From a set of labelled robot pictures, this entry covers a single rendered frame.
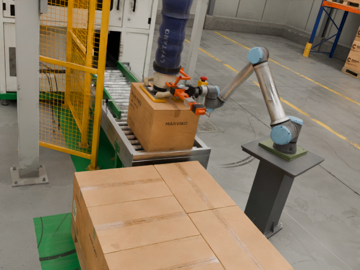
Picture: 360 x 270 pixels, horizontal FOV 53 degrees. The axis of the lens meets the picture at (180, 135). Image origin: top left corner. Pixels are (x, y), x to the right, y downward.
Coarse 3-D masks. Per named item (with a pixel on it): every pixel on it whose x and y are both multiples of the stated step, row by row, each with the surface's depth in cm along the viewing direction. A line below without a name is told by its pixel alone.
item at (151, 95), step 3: (141, 87) 309; (144, 87) 308; (147, 87) 309; (144, 90) 304; (147, 90) 303; (147, 93) 298; (150, 93) 297; (153, 93) 298; (150, 96) 294; (153, 96) 292; (153, 99) 288; (156, 99) 289; (159, 99) 290; (162, 99) 291
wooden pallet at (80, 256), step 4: (72, 220) 269; (72, 224) 270; (72, 228) 270; (72, 232) 271; (76, 232) 259; (72, 236) 272; (76, 236) 264; (76, 240) 266; (76, 244) 265; (76, 248) 262; (80, 248) 247; (80, 252) 259; (80, 256) 256; (80, 260) 253; (84, 260) 238; (80, 264) 250; (84, 264) 250; (84, 268) 247
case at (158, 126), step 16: (144, 96) 296; (128, 112) 333; (144, 112) 295; (160, 112) 278; (176, 112) 284; (192, 112) 290; (144, 128) 297; (160, 128) 285; (176, 128) 291; (192, 128) 298; (144, 144) 298; (160, 144) 292; (176, 144) 299; (192, 144) 306
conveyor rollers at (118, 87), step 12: (108, 72) 463; (120, 72) 470; (108, 84) 430; (120, 84) 436; (120, 96) 396; (108, 108) 365; (120, 108) 370; (120, 120) 345; (132, 132) 326; (132, 144) 309
